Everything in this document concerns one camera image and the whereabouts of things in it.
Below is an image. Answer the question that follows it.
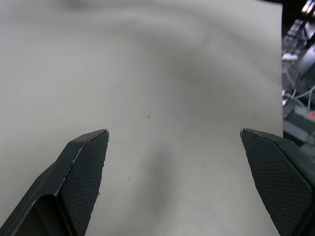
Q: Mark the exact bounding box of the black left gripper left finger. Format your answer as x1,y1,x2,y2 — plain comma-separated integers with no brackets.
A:
0,128,110,236

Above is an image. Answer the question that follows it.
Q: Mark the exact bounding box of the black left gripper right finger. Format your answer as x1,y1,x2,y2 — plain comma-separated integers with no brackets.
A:
239,127,315,236

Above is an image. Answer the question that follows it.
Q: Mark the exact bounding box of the black equipment with red mark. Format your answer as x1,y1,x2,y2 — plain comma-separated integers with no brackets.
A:
283,105,315,149

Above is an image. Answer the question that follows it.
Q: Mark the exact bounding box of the grey floor cable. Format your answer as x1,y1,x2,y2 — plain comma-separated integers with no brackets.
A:
283,71,315,109

